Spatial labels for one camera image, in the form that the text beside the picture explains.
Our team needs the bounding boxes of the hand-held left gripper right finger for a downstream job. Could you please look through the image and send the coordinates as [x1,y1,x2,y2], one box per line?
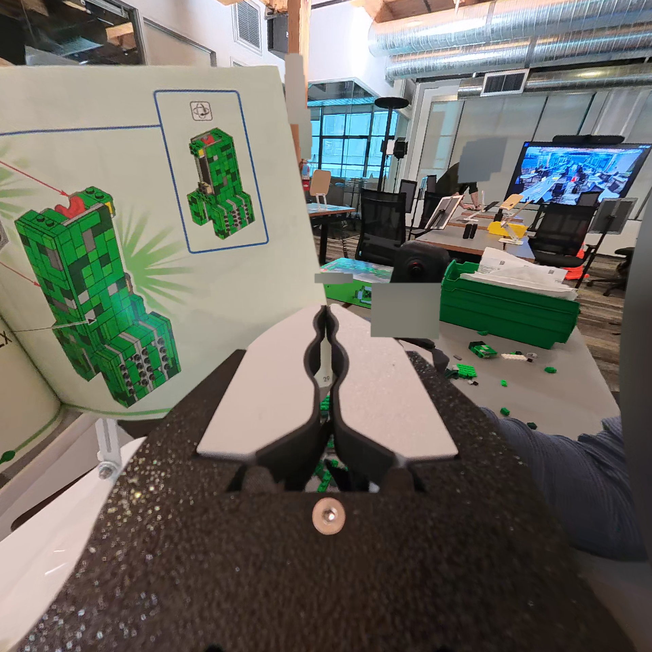
[326,305,460,493]

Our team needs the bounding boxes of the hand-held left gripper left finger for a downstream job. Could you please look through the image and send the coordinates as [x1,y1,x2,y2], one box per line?
[195,305,333,492]

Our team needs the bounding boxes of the brick set instruction booklet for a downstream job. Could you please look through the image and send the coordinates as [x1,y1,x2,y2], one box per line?
[0,65,328,472]

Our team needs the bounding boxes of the person's right forearm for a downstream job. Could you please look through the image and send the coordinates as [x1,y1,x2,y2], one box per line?
[481,405,652,563]

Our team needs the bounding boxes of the grey desk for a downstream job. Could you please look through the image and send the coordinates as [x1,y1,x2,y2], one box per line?
[312,301,652,652]

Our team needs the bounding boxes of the long wooden work table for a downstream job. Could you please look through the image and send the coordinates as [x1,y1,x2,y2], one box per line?
[414,211,537,263]

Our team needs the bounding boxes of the tilted tablet on stand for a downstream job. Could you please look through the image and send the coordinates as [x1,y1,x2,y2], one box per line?
[424,195,465,231]

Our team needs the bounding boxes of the green brick set box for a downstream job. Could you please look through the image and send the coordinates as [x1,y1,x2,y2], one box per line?
[321,257,394,309]

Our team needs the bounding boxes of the scattered small green bricks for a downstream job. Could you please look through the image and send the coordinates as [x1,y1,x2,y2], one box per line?
[312,363,557,493]

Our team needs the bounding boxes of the yellow plastic part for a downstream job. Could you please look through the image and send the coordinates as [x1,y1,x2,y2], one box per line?
[486,214,528,240]

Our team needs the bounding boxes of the white printed paper bag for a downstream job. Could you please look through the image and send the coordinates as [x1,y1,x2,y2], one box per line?
[479,246,567,286]
[460,270,580,302]

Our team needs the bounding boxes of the wooden top office table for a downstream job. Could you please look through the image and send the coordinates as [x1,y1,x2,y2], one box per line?
[307,203,357,255]

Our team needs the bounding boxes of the stack of green plastic bins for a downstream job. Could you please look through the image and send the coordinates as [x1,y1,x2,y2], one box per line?
[439,260,581,350]

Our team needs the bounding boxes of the white stand with wooden board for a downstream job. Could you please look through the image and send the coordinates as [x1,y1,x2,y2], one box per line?
[309,169,333,211]

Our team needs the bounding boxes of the large paned window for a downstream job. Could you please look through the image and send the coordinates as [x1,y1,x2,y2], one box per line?
[307,109,408,180]

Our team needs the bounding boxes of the black floor lamp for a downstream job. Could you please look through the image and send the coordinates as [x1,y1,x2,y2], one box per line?
[375,96,411,192]

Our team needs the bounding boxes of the orange traffic cone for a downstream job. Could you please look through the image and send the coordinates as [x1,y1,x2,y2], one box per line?
[568,243,592,281]

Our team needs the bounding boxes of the white ceiling vent grille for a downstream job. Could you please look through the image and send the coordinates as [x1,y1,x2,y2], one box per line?
[481,71,528,95]

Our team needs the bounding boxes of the grey display on pole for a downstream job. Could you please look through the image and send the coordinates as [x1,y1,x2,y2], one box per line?
[586,197,638,266]

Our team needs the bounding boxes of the large wall screen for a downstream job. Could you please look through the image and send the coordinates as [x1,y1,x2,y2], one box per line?
[504,141,652,207]

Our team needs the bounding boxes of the silver ventilation duct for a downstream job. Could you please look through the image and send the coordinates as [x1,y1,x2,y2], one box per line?
[384,32,652,83]
[368,0,652,58]

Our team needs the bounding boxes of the black wall speaker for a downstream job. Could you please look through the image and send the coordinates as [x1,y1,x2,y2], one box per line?
[267,15,291,52]

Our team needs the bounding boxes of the white wall air vent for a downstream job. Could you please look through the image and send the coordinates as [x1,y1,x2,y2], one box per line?
[233,0,263,54]

